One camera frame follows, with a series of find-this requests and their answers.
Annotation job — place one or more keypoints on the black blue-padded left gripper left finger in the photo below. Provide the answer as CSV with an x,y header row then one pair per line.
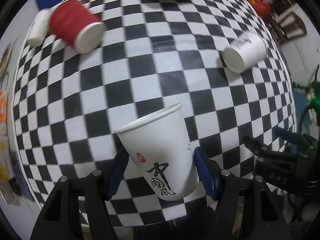
x,y
60,215

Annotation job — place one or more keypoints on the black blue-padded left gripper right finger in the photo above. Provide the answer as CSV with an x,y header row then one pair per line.
x,y
246,208

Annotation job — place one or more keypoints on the white paper cup with calligraphy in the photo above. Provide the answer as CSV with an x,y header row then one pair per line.
x,y
159,145

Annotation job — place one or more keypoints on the white paper cup lying right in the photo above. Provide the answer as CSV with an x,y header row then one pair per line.
x,y
245,52

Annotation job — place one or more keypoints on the small white cup far left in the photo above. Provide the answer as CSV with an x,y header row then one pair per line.
x,y
39,28

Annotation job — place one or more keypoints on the red paper cup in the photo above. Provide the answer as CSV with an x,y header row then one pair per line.
x,y
76,26

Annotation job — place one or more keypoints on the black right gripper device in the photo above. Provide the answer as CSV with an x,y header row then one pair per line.
x,y
295,170

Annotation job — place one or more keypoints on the orange yellow package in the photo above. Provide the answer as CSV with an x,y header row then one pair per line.
x,y
6,170

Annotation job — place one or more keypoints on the wooden chair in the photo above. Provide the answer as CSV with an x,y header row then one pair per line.
x,y
287,26

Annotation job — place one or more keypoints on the red object in background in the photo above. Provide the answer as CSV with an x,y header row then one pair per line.
x,y
260,8

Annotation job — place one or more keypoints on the green frame object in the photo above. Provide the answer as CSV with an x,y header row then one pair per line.
x,y
311,96

